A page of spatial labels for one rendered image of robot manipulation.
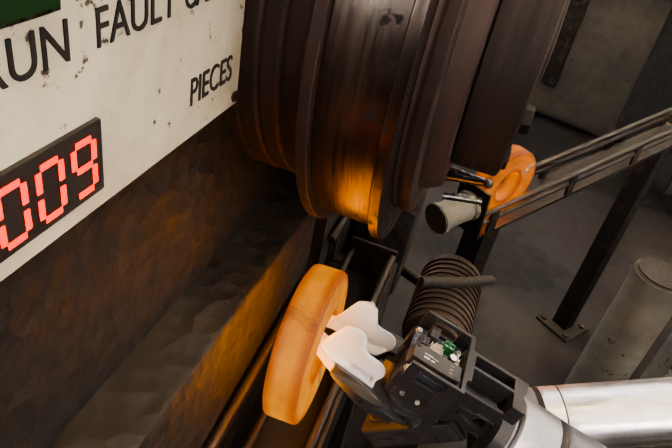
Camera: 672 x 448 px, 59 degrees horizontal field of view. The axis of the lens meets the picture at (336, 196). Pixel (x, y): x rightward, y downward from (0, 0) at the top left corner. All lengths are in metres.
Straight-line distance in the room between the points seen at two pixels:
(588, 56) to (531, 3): 2.87
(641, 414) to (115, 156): 0.64
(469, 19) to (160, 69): 0.22
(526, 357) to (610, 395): 1.14
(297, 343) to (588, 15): 2.93
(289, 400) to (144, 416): 0.13
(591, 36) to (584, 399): 2.70
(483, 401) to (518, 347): 1.37
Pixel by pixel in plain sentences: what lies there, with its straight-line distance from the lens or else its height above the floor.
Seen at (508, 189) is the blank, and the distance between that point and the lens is 1.25.
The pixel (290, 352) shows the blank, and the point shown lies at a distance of 0.54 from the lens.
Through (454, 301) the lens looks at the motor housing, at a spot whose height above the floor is 0.53.
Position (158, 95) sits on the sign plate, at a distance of 0.38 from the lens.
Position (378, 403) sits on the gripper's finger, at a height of 0.83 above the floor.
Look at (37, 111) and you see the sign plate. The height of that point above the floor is 1.14.
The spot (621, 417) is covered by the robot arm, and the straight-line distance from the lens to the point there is 0.79.
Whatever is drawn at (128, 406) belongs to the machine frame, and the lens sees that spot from 0.50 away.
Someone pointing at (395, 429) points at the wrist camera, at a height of 0.77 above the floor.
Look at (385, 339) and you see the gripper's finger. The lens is 0.60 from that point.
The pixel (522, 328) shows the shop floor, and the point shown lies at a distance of 2.01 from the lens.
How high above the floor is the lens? 1.28
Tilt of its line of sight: 34 degrees down
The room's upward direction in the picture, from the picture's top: 12 degrees clockwise
